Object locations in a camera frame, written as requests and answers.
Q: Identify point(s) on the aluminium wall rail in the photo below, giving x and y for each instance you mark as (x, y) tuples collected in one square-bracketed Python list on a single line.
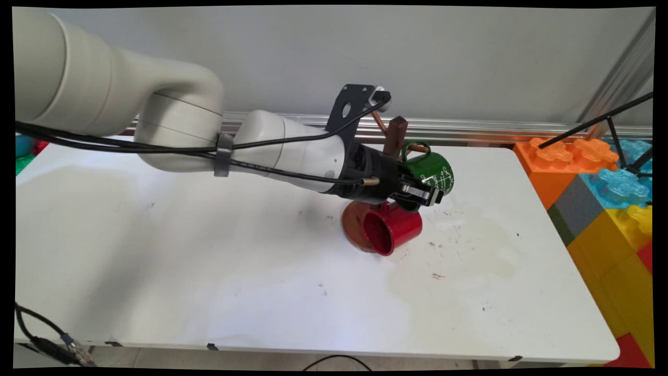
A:
[(469, 130)]

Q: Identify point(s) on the green mug with white print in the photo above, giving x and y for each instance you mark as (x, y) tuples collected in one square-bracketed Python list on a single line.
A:
[(436, 169)]

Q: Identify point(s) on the small green foam block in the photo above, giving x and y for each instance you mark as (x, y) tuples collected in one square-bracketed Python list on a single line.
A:
[(23, 164)]

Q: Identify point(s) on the giant colourful toy bricks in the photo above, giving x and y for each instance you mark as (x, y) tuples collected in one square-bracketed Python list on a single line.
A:
[(616, 277)]

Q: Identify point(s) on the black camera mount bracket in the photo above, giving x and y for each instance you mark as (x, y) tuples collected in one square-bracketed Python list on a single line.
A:
[(347, 112)]

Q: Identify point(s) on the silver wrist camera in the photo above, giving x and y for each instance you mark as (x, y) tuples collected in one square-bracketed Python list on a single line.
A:
[(380, 96)]

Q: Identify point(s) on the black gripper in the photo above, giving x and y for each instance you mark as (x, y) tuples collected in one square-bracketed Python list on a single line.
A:
[(373, 175)]

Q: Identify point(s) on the grey foam block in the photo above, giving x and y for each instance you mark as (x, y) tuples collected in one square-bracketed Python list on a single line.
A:
[(576, 209)]

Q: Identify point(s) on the brown wooden mug tree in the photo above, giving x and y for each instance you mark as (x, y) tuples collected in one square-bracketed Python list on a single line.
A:
[(395, 136)]

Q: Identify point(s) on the orange foam block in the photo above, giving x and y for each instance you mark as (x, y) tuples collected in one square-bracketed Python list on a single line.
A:
[(548, 162)]

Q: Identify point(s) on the black tripod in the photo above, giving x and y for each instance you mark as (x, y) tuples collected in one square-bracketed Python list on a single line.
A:
[(613, 130)]

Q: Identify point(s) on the red mug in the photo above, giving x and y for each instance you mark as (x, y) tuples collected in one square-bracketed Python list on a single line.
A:
[(402, 224)]

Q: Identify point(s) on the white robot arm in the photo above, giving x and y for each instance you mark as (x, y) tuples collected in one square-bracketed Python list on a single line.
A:
[(78, 78)]

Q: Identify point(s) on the slanted aluminium profile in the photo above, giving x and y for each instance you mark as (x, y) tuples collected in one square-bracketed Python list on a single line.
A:
[(621, 68)]

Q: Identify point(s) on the light blue foam block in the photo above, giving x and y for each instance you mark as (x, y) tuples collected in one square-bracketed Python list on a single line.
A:
[(618, 185)]

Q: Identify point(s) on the small red foam block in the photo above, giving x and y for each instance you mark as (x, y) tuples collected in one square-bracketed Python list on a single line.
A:
[(40, 146)]

